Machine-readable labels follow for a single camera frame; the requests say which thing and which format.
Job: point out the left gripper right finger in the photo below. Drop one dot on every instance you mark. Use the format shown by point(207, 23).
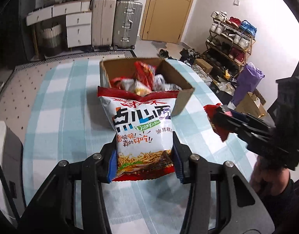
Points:
point(220, 199)

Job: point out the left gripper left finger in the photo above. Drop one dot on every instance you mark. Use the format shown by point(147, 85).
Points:
point(70, 200)

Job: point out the small red snack bag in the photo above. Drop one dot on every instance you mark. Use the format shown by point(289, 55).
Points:
point(220, 118)

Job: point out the white noodle snack bag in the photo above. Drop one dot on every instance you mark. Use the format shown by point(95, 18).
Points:
point(144, 132)

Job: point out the red wafer pack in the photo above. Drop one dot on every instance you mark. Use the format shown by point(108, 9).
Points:
point(116, 82)

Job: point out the white purple snack bag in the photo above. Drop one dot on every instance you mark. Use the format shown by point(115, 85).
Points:
point(161, 85)

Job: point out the silver snack bag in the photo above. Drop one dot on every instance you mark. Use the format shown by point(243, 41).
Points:
point(134, 86)

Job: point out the red chips bag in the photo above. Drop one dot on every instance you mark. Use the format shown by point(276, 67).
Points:
point(145, 73)

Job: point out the person's right hand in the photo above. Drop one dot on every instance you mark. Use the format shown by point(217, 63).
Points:
point(273, 181)

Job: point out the open cardboard box on floor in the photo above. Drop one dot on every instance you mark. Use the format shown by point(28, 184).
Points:
point(251, 105)

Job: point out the checkered blue tablecloth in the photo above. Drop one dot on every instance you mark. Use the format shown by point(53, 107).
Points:
point(68, 123)

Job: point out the small cardboard box on floor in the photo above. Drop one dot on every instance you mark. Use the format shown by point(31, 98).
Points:
point(205, 66)

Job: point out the shoe rack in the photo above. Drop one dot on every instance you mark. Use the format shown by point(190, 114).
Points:
point(229, 43)

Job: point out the dotted floor rug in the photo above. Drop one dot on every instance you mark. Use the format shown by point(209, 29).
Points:
point(18, 94)

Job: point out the brown cardboard box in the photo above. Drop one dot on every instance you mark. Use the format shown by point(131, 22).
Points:
point(124, 67)

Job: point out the striped laundry basket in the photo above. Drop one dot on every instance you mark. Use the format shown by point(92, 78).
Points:
point(52, 42)

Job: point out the wooden door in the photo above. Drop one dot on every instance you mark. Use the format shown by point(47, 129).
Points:
point(165, 20)

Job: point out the white drawer desk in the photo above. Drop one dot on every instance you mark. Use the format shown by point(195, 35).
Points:
point(75, 18)

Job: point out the silver suitcase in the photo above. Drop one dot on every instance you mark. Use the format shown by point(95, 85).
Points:
point(126, 24)

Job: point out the beige suitcase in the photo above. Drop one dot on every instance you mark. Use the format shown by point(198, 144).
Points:
point(102, 25)

